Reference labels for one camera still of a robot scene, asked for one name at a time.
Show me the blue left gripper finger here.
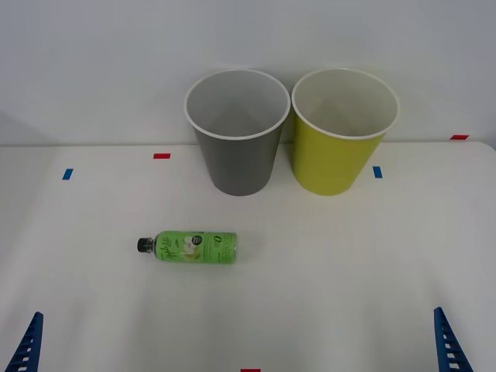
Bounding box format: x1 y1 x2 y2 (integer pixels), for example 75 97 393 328
6 311 44 372

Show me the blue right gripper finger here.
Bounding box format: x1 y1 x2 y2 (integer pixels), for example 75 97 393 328
432 306 474 372

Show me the green label plastic bottle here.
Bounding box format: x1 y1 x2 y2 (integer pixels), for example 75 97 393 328
136 230 238 267

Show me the yellow-green plastic waste bin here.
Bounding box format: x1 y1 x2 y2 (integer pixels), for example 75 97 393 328
291 67 401 197

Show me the grey plastic waste bin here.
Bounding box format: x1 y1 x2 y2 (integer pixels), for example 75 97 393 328
183 68 292 198

